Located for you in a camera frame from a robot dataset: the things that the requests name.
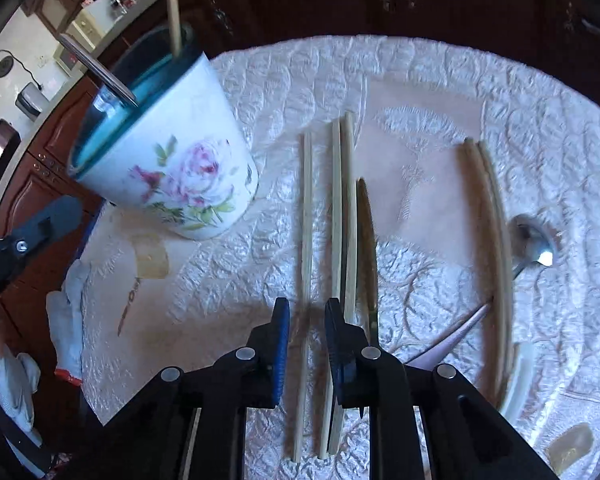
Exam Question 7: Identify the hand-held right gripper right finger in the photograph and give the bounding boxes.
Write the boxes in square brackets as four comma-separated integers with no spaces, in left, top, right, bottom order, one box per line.
[324,298,561,480]

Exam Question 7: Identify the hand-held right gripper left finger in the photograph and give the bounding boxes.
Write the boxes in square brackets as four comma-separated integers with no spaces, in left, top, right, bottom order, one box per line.
[97,297,291,480]

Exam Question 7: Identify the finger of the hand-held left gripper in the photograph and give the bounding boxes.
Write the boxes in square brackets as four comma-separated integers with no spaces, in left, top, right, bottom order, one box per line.
[0,195,84,283]

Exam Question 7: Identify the white floral cup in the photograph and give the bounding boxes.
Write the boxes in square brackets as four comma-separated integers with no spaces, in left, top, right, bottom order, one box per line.
[67,27,260,241]

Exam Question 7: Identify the metal spoon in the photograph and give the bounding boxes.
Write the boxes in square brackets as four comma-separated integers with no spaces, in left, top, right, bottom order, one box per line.
[405,214,557,367]

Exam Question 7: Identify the white work glove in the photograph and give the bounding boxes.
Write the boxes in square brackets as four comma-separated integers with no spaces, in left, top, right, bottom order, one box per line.
[45,259,92,387]
[0,336,44,437]

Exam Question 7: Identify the wooden kitchen cabinet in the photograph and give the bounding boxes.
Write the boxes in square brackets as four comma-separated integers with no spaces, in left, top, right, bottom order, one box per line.
[0,74,112,361]

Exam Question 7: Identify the silver table knife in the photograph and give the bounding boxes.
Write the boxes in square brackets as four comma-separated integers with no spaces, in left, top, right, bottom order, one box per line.
[355,177,381,351]

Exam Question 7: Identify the wooden chopsticks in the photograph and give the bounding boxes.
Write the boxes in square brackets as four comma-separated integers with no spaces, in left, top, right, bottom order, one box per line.
[57,34,139,109]

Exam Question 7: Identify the white plastic spoon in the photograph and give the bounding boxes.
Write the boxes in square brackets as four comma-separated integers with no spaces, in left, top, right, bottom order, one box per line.
[499,342,534,422]

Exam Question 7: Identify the white countertop appliance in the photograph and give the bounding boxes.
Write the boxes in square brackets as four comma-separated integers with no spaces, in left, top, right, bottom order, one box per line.
[54,9,107,69]

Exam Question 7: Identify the white embroidered tablecloth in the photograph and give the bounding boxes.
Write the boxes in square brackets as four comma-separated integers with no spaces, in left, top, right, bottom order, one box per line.
[77,34,600,480]

